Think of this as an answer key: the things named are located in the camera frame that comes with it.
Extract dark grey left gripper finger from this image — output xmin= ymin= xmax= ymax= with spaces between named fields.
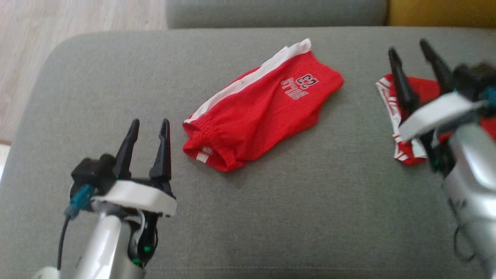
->
xmin=149 ymin=118 xmax=172 ymax=183
xmin=113 ymin=119 xmax=140 ymax=180

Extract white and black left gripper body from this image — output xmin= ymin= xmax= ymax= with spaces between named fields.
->
xmin=91 ymin=177 xmax=178 ymax=217

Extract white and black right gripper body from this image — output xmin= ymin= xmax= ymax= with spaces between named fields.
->
xmin=398 ymin=92 xmax=487 ymax=141

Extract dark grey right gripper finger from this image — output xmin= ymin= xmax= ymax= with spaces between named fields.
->
xmin=388 ymin=47 xmax=422 ymax=124
xmin=419 ymin=38 xmax=455 ymax=96

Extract red jersey with striped trim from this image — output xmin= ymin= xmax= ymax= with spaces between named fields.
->
xmin=375 ymin=74 xmax=496 ymax=166

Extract red shorts with white stripe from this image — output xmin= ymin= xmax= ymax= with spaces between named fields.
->
xmin=182 ymin=38 xmax=344 ymax=173

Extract yellow sofa back cushion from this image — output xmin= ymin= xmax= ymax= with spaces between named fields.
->
xmin=387 ymin=0 xmax=496 ymax=28

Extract grey sofa back cushion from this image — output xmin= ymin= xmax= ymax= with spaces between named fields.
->
xmin=165 ymin=0 xmax=389 ymax=29

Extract black cable with teal connector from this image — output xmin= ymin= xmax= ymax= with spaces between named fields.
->
xmin=57 ymin=184 xmax=95 ymax=270
xmin=482 ymin=86 xmax=496 ymax=111

